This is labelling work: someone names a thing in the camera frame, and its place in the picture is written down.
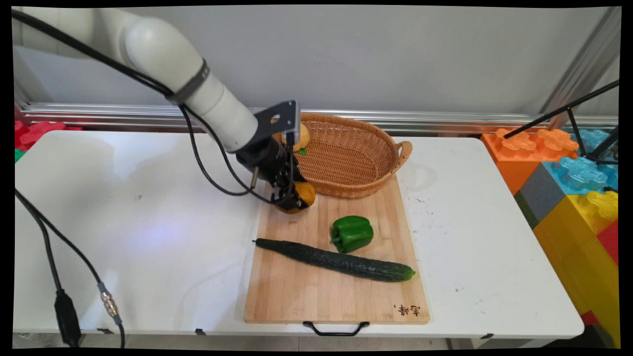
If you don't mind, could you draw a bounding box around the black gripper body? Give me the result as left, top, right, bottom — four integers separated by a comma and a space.
236, 136, 297, 193

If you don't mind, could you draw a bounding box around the orange yellow fruit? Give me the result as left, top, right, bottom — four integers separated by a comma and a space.
276, 181, 317, 214

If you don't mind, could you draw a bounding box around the yellow fruit with leaf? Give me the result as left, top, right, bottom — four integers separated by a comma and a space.
282, 124, 311, 156

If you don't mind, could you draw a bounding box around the woven wicker basket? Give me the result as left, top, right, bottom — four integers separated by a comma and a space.
279, 113, 413, 199

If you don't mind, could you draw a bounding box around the green bell pepper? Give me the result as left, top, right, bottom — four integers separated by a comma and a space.
330, 216, 374, 254

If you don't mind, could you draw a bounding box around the long dark green cucumber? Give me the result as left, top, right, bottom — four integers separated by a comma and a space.
253, 238, 416, 283

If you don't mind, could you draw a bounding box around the bamboo cutting board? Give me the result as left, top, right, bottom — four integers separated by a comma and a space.
243, 173, 431, 325

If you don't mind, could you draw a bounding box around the orange foam block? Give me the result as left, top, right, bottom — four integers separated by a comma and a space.
481, 128, 580, 196

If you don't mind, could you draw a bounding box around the red foam puzzle piece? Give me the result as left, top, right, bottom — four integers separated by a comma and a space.
15, 120, 83, 152

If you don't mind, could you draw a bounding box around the grey foam block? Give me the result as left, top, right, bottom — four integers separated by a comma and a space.
514, 163, 567, 229

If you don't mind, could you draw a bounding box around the blue foam block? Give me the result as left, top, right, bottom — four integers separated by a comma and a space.
542, 129, 619, 196

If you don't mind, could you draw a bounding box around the black tripod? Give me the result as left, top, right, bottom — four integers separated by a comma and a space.
503, 79, 620, 166

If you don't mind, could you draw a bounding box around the red foam block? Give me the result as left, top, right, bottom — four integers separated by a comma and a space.
596, 220, 619, 266

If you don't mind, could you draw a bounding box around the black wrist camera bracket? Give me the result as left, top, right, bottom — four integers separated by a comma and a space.
255, 100, 301, 147

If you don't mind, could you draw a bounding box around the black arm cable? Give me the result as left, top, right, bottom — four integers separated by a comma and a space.
12, 9, 280, 204

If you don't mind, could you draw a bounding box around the black cutting board handle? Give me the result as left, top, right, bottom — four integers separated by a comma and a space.
303, 321, 370, 337

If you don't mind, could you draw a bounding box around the aluminium rail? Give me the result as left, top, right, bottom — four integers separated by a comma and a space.
20, 102, 619, 135

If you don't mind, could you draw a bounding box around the cable with metal connector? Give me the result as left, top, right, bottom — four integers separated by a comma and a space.
15, 190, 126, 349

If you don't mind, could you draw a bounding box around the black cable with black plug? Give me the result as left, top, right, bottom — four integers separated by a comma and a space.
15, 189, 83, 348

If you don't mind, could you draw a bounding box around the aluminium post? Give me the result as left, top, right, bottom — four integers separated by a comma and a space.
541, 7, 622, 130

